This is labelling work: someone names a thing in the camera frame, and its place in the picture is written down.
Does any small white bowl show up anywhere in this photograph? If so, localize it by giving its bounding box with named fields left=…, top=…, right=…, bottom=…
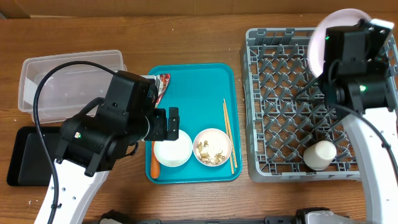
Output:
left=154, top=129, right=193, bottom=167

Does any white bowl with food scraps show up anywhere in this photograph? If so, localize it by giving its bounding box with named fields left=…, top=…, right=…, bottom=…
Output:
left=193, top=128, right=230, bottom=167

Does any white paper cup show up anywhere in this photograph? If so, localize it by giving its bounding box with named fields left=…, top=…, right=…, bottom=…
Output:
left=303, top=141, right=337, bottom=171

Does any large white plate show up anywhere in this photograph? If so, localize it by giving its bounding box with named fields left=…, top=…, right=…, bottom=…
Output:
left=307, top=9, right=371, bottom=78

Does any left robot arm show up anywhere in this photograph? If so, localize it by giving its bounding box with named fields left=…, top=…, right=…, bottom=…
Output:
left=35, top=71, right=179, bottom=223

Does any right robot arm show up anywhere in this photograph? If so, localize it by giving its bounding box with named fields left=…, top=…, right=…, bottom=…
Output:
left=308, top=16, right=397, bottom=223

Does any orange carrot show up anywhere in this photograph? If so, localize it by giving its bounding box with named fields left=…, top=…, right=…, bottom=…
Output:
left=150, top=141, right=160, bottom=179

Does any crumpled red foil wrapper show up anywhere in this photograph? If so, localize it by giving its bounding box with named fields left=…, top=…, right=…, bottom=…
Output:
left=155, top=73, right=170, bottom=108

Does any teal serving tray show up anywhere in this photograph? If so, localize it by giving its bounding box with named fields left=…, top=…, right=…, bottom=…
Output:
left=149, top=63, right=243, bottom=184

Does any left wooden chopstick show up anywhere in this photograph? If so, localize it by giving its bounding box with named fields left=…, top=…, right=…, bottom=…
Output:
left=223, top=99, right=234, bottom=174

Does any wooden chopstick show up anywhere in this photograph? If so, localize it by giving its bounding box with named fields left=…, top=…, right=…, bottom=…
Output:
left=223, top=99, right=234, bottom=174
left=223, top=99, right=238, bottom=174

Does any right wooden chopstick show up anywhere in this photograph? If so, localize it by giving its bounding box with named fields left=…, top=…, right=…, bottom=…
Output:
left=223, top=99, right=238, bottom=174

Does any clear plastic storage bin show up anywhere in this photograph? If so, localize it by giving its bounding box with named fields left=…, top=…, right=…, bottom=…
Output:
left=17, top=49, right=131, bottom=124

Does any black plastic tray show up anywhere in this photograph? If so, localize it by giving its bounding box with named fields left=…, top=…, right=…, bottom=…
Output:
left=7, top=126, right=51, bottom=186

